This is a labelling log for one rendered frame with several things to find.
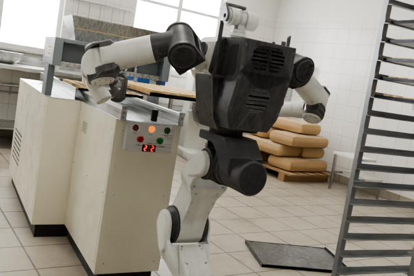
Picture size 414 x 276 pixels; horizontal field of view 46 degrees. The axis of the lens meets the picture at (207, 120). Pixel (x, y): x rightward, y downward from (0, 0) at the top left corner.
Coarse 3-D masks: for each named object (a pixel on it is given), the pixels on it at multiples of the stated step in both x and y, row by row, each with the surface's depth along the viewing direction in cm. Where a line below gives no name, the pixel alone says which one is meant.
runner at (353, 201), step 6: (354, 198) 242; (360, 198) 244; (354, 204) 242; (360, 204) 244; (366, 204) 246; (372, 204) 248; (378, 204) 250; (384, 204) 251; (390, 204) 253; (396, 204) 255; (402, 204) 257; (408, 204) 258
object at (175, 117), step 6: (126, 96) 304; (126, 102) 304; (132, 102) 294; (138, 102) 285; (144, 102) 276; (150, 102) 275; (138, 108) 284; (144, 108) 276; (150, 108) 267; (162, 108) 253; (168, 108) 253; (150, 114) 267; (162, 114) 252; (168, 114) 245; (174, 114) 239; (180, 114) 234; (168, 120) 245; (174, 120) 238; (180, 120) 235
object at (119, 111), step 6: (78, 90) 296; (78, 96) 294; (84, 96) 281; (90, 96) 270; (90, 102) 269; (108, 102) 239; (114, 102) 237; (102, 108) 247; (108, 108) 238; (114, 108) 230; (120, 108) 222; (126, 108) 221; (114, 114) 229; (120, 114) 221; (126, 114) 222
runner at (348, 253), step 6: (342, 252) 244; (348, 252) 246; (354, 252) 248; (360, 252) 250; (366, 252) 251; (372, 252) 253; (378, 252) 255; (384, 252) 257; (390, 252) 258; (396, 252) 260; (402, 252) 262
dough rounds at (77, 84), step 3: (63, 81) 328; (66, 81) 319; (69, 81) 313; (72, 81) 315; (75, 81) 326; (78, 81) 327; (81, 81) 335; (72, 84) 303; (75, 84) 298; (78, 84) 294; (81, 84) 300; (84, 84) 306; (81, 87) 283; (84, 87) 283; (126, 93) 295; (129, 93) 303; (132, 93) 298; (135, 93) 300
